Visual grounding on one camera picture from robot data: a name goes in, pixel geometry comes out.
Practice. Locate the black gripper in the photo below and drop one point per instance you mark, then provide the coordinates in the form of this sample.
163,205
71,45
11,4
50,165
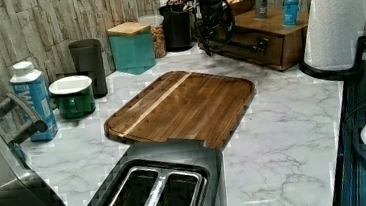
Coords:
218,27

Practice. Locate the wooden drawer cabinet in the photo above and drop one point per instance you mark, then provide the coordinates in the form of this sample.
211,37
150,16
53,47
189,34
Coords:
286,43

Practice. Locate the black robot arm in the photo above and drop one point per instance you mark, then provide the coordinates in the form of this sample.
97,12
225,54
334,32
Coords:
205,8

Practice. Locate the black utensil holder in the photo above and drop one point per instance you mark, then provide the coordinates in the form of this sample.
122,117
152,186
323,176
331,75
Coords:
176,25

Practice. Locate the grey spice can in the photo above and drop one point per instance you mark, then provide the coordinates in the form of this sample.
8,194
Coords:
261,9

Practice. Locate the glass jar of cereal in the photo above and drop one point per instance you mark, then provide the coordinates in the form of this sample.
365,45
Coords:
156,26

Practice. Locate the blue spice can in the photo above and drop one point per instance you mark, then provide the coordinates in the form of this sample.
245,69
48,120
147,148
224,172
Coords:
290,12

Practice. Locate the teal canister wooden lid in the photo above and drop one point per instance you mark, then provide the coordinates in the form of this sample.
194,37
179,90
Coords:
132,47

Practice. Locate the wooden cutting board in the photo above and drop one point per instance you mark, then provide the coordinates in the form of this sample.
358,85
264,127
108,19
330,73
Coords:
186,105

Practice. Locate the white paper towel roll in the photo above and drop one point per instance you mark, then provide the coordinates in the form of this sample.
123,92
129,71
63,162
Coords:
333,30

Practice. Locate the dark grey canister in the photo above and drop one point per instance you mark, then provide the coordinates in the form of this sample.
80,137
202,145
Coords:
87,59

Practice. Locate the green enamel mug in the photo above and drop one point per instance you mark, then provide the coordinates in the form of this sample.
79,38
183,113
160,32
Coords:
73,96

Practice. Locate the black paper towel holder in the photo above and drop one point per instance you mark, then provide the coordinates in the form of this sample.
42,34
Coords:
354,72

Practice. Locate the black toaster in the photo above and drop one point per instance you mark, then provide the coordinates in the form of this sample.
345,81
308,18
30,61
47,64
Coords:
175,173

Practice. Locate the blue milk carton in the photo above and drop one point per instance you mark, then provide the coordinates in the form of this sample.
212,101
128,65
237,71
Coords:
28,83

